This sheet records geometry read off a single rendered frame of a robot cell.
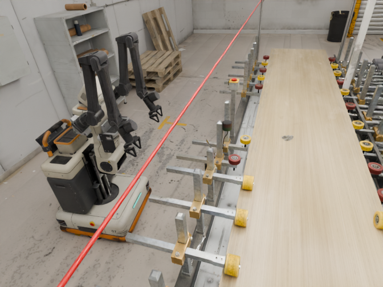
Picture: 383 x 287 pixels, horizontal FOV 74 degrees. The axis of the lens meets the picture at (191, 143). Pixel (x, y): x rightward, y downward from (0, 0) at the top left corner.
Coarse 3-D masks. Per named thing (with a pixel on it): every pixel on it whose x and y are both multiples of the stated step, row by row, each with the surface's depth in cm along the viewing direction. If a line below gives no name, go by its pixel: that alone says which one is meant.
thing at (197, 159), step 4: (176, 156) 182; (180, 156) 181; (184, 156) 180; (188, 156) 180; (192, 156) 180; (196, 156) 179; (188, 160) 180; (192, 160) 179; (196, 160) 178; (200, 160) 177; (204, 160) 176; (224, 160) 174; (224, 164) 172; (228, 164) 171
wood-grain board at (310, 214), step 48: (288, 96) 239; (336, 96) 233; (288, 144) 178; (336, 144) 174; (240, 192) 143; (288, 192) 141; (336, 192) 139; (240, 240) 119; (288, 240) 117; (336, 240) 116
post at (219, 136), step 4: (220, 124) 160; (220, 128) 161; (220, 132) 163; (220, 136) 165; (220, 140) 167; (220, 144) 168; (220, 148) 170; (220, 152) 172; (220, 156) 174; (220, 172) 183
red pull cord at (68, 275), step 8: (232, 40) 127; (216, 64) 99; (200, 88) 81; (192, 96) 76; (184, 112) 69; (176, 120) 65; (160, 144) 57; (152, 152) 55; (144, 168) 51; (136, 176) 48; (128, 192) 46; (120, 200) 44; (112, 208) 42; (112, 216) 42; (104, 224) 40; (96, 232) 39; (88, 248) 37; (80, 256) 35; (72, 264) 35; (72, 272) 34; (64, 280) 33
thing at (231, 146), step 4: (196, 140) 202; (200, 140) 202; (196, 144) 202; (200, 144) 201; (204, 144) 200; (212, 144) 197; (216, 144) 196; (232, 144) 195; (232, 148) 194; (236, 148) 193; (240, 148) 191; (244, 148) 190
